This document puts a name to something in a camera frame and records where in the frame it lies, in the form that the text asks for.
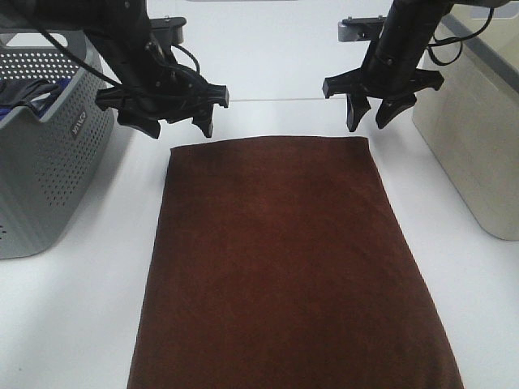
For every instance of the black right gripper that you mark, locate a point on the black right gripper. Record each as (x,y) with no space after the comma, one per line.
(357,85)

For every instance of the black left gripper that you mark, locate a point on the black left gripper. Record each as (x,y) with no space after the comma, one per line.
(141,111)

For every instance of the brown towel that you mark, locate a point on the brown towel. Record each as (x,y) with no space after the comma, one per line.
(278,263)

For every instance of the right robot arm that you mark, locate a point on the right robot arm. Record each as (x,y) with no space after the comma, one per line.
(389,71)

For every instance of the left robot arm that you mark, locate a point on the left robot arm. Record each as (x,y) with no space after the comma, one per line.
(152,86)

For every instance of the beige storage bin grey rim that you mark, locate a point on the beige storage bin grey rim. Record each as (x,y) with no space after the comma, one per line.
(471,123)

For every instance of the grey perforated laundry basket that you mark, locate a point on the grey perforated laundry basket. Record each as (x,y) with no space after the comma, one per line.
(49,154)

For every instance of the dark grey cloth in basket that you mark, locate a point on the dark grey cloth in basket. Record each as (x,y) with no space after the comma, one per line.
(28,95)

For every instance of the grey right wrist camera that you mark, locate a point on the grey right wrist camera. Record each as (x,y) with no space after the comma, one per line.
(360,29)

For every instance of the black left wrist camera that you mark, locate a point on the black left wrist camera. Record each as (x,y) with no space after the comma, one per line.
(168,30)

